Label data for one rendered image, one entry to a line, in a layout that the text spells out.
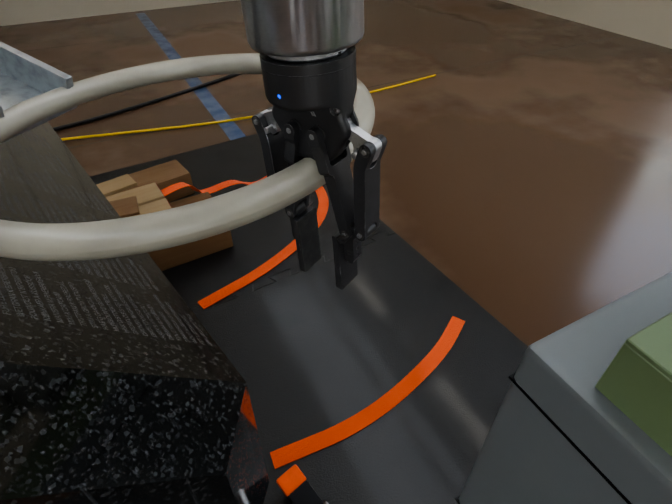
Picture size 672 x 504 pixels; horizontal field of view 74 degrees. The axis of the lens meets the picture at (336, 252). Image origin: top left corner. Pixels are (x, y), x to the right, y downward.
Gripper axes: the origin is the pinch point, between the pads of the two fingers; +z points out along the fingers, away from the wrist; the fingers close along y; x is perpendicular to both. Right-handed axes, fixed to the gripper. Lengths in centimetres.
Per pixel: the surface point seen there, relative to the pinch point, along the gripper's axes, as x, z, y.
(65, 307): 18.8, 8.0, 26.6
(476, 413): -46, 86, -10
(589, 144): -237, 90, 7
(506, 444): -4.4, 23.7, -22.1
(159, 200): -40, 55, 115
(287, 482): 1, 78, 18
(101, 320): 16.6, 11.0, 24.4
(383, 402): -33, 84, 13
